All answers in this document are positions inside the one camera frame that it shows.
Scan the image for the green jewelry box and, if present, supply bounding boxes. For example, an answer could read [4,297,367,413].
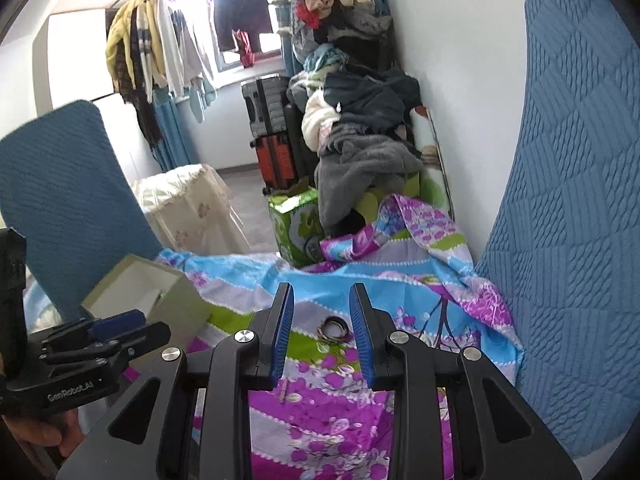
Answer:
[81,255,209,351]

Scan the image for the black white woven bangle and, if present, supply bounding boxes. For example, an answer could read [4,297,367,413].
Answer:
[317,315,352,344]

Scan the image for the left hand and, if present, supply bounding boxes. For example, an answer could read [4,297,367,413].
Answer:
[2,410,85,457]

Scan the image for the colourful patterned bed sheet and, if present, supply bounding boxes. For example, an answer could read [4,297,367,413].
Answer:
[142,195,524,479]

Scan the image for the green cardboard box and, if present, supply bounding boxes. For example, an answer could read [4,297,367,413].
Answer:
[268,188,324,268]

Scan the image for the blue textured left chair back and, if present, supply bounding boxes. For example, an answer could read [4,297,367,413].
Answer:
[1,101,162,322]

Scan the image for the blue textured chair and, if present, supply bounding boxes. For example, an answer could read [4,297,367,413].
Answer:
[1,101,162,322]
[478,0,639,458]

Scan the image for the blue textured right chair back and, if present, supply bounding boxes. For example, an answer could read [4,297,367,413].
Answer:
[478,0,639,458]

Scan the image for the red suitcase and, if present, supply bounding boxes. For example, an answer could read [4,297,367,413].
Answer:
[250,132,299,195]

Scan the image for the black suitcase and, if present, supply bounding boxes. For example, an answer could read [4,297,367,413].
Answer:
[284,103,319,186]

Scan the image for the grey fleece garment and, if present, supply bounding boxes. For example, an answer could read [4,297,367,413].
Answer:
[314,122,423,235]

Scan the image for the cream padded jacket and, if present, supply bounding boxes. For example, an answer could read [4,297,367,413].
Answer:
[302,90,340,152]

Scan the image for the dark blue jacket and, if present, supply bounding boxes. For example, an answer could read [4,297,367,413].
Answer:
[323,67,423,133]

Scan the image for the grey suitcase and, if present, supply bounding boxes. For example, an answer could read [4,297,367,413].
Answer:
[241,74,290,139]

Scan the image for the white refrigerator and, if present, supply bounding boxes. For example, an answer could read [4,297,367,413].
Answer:
[32,9,160,182]

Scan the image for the hanging clothes on rack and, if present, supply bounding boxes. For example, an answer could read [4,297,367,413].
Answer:
[104,0,394,162]

